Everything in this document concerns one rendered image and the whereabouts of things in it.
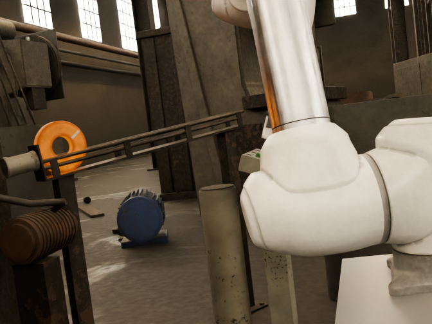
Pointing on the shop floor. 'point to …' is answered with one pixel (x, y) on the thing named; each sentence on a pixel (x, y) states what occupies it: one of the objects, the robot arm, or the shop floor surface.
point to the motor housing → (39, 263)
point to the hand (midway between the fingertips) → (269, 127)
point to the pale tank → (398, 29)
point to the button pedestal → (275, 267)
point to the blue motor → (141, 219)
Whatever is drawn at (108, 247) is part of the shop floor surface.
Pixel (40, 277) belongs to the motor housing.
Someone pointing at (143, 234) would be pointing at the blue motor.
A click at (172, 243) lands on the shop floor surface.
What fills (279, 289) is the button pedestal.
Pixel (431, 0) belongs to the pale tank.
